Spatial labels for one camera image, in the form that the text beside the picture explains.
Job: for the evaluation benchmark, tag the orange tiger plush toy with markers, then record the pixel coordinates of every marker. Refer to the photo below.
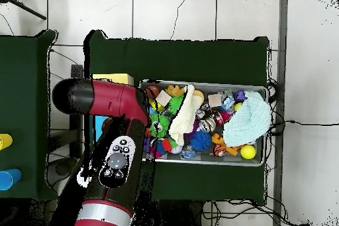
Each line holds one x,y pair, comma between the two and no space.
219,151

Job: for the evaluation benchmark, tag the cream waffle cloth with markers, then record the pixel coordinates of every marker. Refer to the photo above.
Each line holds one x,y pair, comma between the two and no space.
185,114

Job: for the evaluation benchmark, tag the brown toy football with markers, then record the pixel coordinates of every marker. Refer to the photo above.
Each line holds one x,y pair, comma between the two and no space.
153,90

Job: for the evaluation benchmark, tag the wooden box with three holes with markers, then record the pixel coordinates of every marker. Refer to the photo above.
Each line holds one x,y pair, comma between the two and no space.
119,79

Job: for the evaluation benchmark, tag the blue cylinder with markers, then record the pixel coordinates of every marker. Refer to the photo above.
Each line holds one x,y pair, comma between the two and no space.
9,179

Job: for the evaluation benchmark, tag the small green spiky ball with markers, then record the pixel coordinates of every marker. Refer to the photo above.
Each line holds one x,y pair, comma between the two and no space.
176,102

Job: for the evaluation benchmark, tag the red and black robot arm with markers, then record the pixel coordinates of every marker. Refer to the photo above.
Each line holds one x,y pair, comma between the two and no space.
111,98

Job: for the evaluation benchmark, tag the yellow ball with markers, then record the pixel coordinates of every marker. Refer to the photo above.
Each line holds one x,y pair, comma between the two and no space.
248,151

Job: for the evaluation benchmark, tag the blue spiky ball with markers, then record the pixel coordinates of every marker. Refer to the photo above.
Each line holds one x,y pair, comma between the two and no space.
200,141

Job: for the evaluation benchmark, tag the mint green waffle cloth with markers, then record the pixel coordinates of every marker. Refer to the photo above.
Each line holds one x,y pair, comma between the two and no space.
247,120

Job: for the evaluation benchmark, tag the black upright panel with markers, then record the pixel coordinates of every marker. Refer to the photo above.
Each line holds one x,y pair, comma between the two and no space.
76,135

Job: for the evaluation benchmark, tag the black tripod leg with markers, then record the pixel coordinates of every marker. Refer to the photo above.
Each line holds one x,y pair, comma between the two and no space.
29,11

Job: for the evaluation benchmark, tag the yellow cylinder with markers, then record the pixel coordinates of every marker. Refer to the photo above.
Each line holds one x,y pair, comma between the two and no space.
5,141

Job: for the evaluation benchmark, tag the dark green table cloth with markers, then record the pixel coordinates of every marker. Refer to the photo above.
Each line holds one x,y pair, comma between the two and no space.
23,90
180,59

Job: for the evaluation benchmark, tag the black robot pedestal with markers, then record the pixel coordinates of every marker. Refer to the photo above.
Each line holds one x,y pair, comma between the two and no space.
180,215

